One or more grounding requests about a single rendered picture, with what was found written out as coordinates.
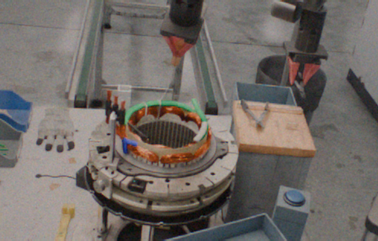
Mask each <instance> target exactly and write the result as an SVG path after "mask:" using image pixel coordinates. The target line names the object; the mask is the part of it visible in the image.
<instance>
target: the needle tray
mask: <svg viewBox="0 0 378 241"><path fill-rule="evenodd" d="M164 241H287V240H286V239H285V238H284V236H283V234H282V233H281V232H280V231H279V229H278V228H277V227H276V225H275V223H273V222H272V220H271V219H270V217H269V216H268V215H267V213H263V214H260V215H257V216H253V217H248V218H245V219H242V220H236V221H233V222H230V223H224V224H221V225H218V226H217V227H212V228H209V229H205V230H200V231H197V232H194V233H188V234H184V235H182V236H176V237H175V238H173V239H167V240H164Z"/></svg>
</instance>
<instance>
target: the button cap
mask: <svg viewBox="0 0 378 241"><path fill-rule="evenodd" d="M285 198H287V200H288V201H289V202H290V203H292V204H301V203H303V199H304V195H303V194H302V193H301V192H300V191H296V190H290V191H288V192H287V195H285Z"/></svg>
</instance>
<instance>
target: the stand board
mask: <svg viewBox="0 0 378 241"><path fill-rule="evenodd" d="M238 103H241V101H233V105H232V111H233V118H234V124H235V135H236V142H237V143H238V149H239V151H243V152H253V153H262V154H271V155H281V156H299V157H309V158H314V157H315V154H316V148H315V145H314V142H313V139H312V136H311V133H309V129H308V126H307V123H306V120H305V118H304V114H289V113H280V112H272V111H267V113H266V115H265V117H264V119H263V120H264V129H263V127H255V126H251V121H252V119H253V118H252V117H251V115H250V114H248V113H247V112H245V111H244V110H243V109H240V108H236V106H238ZM246 104H252V105H260V106H265V105H266V103H257V102H250V101H246ZM268 107H277V108H292V109H300V110H302V108H298V107H290V106H282V105H274V104H269V105H268ZM251 111H252V112H253V113H254V114H255V115H256V117H257V118H259V117H260V114H259V113H261V114H262V113H263V112H264V111H256V110H251ZM287 122H289V123H297V124H299V125H297V129H296V130H285V126H286V125H287Z"/></svg>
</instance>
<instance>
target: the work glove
mask: <svg viewBox="0 0 378 241"><path fill-rule="evenodd" d="M45 111H46V117H45V118H44V119H42V121H41V122H40V124H39V127H38V138H37V142H36V144H37V145H38V146H40V145H41V144H42V142H43V139H47V141H46V147H44V149H45V150H46V151H50V150H51V149H52V147H53V141H54V139H57V152H58V153H62V151H63V150H64V139H66V142H67V146H68V147H69V148H70V149H74V148H75V143H74V138H73V136H74V125H73V121H72V119H71V118H70V116H69V111H70V109H69V108H47V109H45Z"/></svg>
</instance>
